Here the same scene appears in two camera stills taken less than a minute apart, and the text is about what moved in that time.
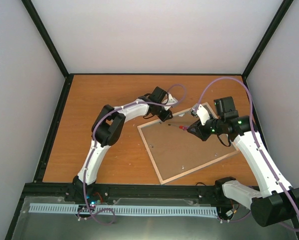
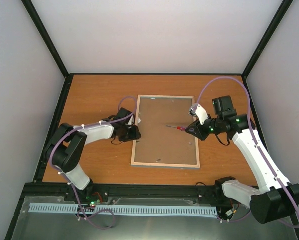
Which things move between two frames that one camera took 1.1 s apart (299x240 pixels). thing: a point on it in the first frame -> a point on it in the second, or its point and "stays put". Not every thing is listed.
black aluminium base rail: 163,193 stays put
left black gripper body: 161,116 -> 127,135
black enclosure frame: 39,188 stays put
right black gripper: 195,126 stays put
